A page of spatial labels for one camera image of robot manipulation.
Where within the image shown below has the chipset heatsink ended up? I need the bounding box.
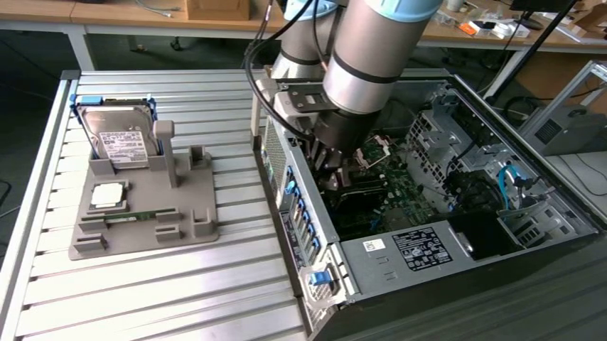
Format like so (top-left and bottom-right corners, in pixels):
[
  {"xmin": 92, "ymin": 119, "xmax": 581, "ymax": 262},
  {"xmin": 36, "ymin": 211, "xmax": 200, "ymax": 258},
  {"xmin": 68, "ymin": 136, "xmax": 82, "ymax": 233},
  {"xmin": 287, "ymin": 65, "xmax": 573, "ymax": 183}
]
[{"xmin": 386, "ymin": 208, "xmax": 415, "ymax": 231}]

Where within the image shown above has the metal drive cage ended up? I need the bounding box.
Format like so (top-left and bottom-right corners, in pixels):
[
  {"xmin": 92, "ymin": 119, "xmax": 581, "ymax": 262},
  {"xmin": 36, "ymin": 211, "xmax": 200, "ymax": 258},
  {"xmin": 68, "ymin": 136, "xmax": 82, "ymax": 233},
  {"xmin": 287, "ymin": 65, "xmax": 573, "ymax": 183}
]
[{"xmin": 406, "ymin": 106, "xmax": 481, "ymax": 214}]

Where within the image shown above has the dangling cable with metal plug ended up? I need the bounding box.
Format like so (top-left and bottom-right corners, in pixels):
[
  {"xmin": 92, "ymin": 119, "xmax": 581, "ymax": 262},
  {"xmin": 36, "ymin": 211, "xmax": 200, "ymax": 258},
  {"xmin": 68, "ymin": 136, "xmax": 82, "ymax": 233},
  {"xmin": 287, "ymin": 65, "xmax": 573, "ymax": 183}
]
[{"xmin": 255, "ymin": 0, "xmax": 277, "ymax": 40}]

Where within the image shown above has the black wire bundle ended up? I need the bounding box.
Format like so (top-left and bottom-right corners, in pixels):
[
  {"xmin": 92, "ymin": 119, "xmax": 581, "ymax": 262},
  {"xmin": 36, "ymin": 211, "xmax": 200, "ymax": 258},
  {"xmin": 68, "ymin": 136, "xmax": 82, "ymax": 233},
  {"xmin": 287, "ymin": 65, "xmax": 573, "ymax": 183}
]
[{"xmin": 443, "ymin": 169, "xmax": 505, "ymax": 215}]

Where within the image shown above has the silver hard disk drive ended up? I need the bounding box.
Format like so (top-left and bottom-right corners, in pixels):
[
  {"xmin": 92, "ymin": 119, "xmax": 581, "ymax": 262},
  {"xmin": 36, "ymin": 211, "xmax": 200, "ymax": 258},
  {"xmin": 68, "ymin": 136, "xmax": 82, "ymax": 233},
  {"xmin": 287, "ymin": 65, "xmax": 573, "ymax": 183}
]
[{"xmin": 78, "ymin": 105, "xmax": 159, "ymax": 171}]

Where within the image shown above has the black slanted pole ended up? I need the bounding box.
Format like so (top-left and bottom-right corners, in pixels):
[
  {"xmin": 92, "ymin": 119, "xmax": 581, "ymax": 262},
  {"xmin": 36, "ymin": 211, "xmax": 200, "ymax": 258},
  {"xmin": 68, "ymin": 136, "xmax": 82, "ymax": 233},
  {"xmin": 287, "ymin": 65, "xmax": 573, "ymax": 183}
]
[{"xmin": 482, "ymin": 0, "xmax": 583, "ymax": 106}]

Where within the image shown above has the cardboard box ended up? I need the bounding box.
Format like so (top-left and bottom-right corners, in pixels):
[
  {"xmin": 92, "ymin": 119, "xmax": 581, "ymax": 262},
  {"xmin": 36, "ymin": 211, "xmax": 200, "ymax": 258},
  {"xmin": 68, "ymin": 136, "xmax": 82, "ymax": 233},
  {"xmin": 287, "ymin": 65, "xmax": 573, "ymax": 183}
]
[{"xmin": 186, "ymin": 0, "xmax": 251, "ymax": 21}]

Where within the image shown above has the grey parts rack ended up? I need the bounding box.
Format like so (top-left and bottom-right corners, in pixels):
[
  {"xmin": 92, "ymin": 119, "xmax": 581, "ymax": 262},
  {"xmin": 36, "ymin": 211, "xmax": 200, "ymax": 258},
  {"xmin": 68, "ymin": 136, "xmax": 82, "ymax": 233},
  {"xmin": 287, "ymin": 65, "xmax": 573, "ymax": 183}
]
[{"xmin": 68, "ymin": 119, "xmax": 222, "ymax": 262}]

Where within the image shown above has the white cable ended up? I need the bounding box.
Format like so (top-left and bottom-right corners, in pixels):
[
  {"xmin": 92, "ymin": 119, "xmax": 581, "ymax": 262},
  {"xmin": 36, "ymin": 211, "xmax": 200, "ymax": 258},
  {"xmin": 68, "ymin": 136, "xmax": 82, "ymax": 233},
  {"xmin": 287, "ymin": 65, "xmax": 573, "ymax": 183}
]
[{"xmin": 135, "ymin": 0, "xmax": 184, "ymax": 18}]

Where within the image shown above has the wooden desk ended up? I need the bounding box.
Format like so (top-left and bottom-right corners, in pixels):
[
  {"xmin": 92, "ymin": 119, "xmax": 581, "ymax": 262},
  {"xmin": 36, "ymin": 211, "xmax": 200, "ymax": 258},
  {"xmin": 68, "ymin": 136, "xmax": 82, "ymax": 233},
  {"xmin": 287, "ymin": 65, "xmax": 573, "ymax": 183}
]
[
  {"xmin": 413, "ymin": 0, "xmax": 607, "ymax": 102},
  {"xmin": 0, "ymin": 0, "xmax": 286, "ymax": 70}
]

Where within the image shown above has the white box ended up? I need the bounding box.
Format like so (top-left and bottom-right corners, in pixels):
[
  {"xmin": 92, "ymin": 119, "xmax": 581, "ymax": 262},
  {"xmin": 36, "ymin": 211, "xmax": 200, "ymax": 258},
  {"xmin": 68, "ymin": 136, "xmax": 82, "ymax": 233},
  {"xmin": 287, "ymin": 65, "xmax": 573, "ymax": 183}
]
[{"xmin": 491, "ymin": 21, "xmax": 531, "ymax": 38}]

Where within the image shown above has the grey computer tower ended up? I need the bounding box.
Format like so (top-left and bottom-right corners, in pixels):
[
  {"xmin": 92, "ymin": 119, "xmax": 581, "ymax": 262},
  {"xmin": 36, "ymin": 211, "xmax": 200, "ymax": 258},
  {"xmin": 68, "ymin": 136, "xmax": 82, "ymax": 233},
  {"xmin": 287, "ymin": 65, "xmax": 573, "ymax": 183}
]
[{"xmin": 519, "ymin": 104, "xmax": 607, "ymax": 157}]

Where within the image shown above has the blue disk caddy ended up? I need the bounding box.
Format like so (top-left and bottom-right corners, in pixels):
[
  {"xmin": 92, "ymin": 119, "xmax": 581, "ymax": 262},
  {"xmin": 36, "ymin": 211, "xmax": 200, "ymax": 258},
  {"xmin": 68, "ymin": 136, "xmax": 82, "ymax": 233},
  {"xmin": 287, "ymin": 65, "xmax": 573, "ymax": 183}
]
[{"xmin": 68, "ymin": 93, "xmax": 160, "ymax": 161}]

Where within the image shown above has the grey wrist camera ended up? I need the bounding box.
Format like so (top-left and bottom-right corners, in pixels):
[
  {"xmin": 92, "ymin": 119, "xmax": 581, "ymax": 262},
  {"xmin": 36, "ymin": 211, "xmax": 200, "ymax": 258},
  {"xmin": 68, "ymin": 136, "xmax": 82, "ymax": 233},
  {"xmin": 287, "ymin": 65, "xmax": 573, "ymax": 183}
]
[{"xmin": 274, "ymin": 91, "xmax": 334, "ymax": 138}]

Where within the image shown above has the silver CPU chip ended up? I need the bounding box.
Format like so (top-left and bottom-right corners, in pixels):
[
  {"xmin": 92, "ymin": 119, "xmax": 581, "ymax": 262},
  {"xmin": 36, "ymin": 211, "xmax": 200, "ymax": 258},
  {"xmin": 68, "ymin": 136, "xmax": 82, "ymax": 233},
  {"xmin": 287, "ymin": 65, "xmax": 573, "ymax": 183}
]
[{"xmin": 90, "ymin": 183, "xmax": 128, "ymax": 207}]

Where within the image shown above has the grey power supply unit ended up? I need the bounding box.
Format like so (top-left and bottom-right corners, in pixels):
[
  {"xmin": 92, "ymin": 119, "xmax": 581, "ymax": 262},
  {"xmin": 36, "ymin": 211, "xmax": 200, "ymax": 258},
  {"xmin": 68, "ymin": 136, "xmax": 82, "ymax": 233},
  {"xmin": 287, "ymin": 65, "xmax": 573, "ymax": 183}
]
[{"xmin": 339, "ymin": 219, "xmax": 475, "ymax": 296}]

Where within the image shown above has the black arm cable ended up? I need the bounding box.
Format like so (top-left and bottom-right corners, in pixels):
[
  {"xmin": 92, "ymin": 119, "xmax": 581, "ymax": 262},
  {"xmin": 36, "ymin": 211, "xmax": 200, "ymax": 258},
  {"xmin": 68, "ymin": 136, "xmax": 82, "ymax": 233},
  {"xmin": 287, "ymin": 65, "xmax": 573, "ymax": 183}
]
[{"xmin": 245, "ymin": 0, "xmax": 343, "ymax": 140}]

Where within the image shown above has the black RAM slot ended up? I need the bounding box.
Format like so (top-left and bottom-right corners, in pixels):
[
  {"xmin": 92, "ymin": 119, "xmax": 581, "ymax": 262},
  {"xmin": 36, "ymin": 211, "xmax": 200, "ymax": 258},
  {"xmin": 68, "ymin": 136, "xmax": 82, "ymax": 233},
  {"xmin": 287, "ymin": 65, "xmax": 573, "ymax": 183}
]
[{"xmin": 350, "ymin": 178, "xmax": 389, "ymax": 195}]

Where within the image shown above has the metal disk bay bracket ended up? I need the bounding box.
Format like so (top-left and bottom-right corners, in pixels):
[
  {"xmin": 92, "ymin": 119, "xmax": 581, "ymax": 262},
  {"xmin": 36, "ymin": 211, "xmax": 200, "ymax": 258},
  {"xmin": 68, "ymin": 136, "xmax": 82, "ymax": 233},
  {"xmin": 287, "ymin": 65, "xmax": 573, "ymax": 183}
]
[{"xmin": 497, "ymin": 198, "xmax": 559, "ymax": 249}]

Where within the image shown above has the brown cardboard piece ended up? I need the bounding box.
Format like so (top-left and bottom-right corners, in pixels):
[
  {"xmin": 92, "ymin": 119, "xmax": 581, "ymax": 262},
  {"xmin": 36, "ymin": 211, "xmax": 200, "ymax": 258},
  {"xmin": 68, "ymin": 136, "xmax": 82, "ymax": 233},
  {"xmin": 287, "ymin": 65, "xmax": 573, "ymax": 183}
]
[{"xmin": 573, "ymin": 3, "xmax": 607, "ymax": 38}]

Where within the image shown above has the green motherboard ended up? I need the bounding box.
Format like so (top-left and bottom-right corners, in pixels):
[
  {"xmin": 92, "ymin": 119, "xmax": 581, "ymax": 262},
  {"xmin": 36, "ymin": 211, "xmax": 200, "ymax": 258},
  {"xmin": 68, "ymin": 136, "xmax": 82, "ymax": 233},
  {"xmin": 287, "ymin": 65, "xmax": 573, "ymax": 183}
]
[{"xmin": 353, "ymin": 134, "xmax": 441, "ymax": 241}]

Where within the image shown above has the black monitor with stand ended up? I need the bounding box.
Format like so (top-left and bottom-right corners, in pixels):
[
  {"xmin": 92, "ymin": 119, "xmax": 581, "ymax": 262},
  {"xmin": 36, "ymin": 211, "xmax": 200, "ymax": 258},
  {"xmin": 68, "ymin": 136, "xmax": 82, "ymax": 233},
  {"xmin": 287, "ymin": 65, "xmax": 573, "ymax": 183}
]
[{"xmin": 510, "ymin": 0, "xmax": 578, "ymax": 30}]

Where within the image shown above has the green RAM stick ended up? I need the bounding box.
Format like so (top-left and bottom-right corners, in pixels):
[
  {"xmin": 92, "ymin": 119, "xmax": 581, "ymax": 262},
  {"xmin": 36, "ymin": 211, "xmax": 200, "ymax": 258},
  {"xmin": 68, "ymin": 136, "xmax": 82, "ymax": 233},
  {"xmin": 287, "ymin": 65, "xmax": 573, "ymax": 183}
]
[{"xmin": 103, "ymin": 210, "xmax": 160, "ymax": 224}]

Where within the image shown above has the aluminium frame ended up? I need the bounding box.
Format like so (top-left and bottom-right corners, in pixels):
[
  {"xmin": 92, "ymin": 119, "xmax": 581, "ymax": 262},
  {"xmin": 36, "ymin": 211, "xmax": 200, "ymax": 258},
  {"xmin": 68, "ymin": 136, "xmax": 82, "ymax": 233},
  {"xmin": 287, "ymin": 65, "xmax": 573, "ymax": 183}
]
[{"xmin": 521, "ymin": 59, "xmax": 607, "ymax": 120}]

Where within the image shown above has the metal socket cover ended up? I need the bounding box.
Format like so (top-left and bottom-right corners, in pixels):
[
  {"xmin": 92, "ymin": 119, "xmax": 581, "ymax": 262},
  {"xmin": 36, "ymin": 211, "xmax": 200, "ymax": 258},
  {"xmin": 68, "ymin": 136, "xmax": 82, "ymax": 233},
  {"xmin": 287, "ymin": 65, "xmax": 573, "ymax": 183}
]
[{"xmin": 357, "ymin": 134, "xmax": 395, "ymax": 168}]

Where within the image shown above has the blue wire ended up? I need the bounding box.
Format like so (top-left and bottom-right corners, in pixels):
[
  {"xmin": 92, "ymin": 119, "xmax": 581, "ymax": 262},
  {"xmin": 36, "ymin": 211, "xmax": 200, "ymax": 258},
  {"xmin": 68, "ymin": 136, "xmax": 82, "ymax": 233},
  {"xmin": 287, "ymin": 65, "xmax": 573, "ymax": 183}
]
[{"xmin": 497, "ymin": 160, "xmax": 529, "ymax": 211}]

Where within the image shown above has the open black PC case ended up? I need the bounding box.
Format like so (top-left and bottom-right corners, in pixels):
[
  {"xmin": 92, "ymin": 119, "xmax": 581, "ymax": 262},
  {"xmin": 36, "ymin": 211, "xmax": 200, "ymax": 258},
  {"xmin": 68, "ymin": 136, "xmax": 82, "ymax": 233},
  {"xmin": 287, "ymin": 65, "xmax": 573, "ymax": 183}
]
[{"xmin": 250, "ymin": 72, "xmax": 602, "ymax": 341}]

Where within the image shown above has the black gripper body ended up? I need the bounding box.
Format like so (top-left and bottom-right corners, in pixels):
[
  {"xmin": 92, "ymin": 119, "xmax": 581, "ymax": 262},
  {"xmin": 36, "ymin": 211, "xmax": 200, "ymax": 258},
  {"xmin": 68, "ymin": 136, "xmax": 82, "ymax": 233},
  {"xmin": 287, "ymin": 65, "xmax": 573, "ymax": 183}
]
[{"xmin": 311, "ymin": 109, "xmax": 383, "ymax": 157}]

